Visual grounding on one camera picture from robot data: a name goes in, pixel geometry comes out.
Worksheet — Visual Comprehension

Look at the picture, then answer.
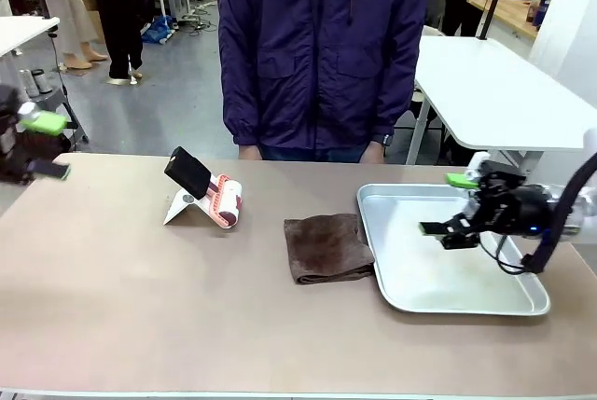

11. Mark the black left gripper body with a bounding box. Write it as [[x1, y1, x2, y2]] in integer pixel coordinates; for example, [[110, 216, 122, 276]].
[[0, 86, 30, 185]]

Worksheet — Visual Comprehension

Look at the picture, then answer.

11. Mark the small white table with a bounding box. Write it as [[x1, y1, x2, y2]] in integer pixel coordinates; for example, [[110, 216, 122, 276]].
[[0, 15, 62, 60]]

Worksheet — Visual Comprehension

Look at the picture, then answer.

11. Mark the person's left hand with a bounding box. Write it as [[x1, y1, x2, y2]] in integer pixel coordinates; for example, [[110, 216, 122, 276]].
[[362, 140, 386, 165]]

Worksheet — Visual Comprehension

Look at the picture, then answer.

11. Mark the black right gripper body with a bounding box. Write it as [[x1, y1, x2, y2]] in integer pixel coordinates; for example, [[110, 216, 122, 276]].
[[479, 180, 559, 240]]

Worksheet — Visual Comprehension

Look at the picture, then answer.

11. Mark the person's right forearm purple sleeve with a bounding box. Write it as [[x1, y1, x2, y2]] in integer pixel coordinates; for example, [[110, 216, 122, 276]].
[[217, 54, 263, 147]]

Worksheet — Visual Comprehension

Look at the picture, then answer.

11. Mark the dark thread spool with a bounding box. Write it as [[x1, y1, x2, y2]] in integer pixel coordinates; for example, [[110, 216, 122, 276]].
[[30, 68, 52, 96]]

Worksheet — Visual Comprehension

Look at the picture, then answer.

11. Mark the silver metal tray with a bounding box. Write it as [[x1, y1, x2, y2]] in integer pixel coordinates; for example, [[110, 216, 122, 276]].
[[356, 183, 552, 317]]

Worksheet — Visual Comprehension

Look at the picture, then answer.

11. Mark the brown cardboard box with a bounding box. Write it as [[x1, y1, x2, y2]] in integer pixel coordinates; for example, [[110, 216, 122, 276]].
[[83, 0, 107, 45]]

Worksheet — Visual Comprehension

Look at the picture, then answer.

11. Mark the grey metal stool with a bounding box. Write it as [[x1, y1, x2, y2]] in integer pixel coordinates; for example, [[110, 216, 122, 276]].
[[18, 86, 90, 145]]

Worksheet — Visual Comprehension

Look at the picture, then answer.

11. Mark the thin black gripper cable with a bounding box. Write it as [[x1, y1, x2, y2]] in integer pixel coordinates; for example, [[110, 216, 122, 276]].
[[479, 230, 533, 276]]

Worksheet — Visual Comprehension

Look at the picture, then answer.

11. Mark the white lint roller stand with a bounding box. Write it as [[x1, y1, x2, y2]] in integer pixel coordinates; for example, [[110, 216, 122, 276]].
[[162, 175, 245, 232]]

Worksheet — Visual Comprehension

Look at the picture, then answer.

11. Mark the wooden top workbench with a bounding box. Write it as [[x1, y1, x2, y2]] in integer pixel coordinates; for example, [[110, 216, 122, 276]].
[[466, 0, 542, 40]]

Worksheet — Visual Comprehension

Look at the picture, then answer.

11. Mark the lint roller with black handle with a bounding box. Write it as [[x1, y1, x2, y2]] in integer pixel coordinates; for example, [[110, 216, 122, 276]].
[[163, 146, 244, 229]]

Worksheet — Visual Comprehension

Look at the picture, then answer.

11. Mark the dark brown bag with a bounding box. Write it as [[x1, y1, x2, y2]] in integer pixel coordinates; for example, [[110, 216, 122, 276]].
[[25, 131, 73, 156]]

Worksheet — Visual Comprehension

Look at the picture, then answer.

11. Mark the brown cloth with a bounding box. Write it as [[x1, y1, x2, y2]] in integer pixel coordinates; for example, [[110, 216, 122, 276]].
[[283, 213, 377, 286]]

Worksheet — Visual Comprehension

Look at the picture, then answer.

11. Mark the person's left forearm purple sleeve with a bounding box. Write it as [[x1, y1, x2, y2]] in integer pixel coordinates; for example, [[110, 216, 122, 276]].
[[367, 54, 428, 147]]

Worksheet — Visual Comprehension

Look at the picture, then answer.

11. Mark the blue plastic bag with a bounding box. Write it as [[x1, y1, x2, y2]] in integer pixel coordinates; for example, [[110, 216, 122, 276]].
[[140, 15, 178, 47]]

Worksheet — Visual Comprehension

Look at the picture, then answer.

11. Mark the person in black trousers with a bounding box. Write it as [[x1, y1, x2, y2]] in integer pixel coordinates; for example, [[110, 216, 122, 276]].
[[87, 0, 146, 86]]

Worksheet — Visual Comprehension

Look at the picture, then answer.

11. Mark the person in purple jacket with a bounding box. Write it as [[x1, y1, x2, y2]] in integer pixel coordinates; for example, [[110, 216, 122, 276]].
[[216, 0, 430, 163]]

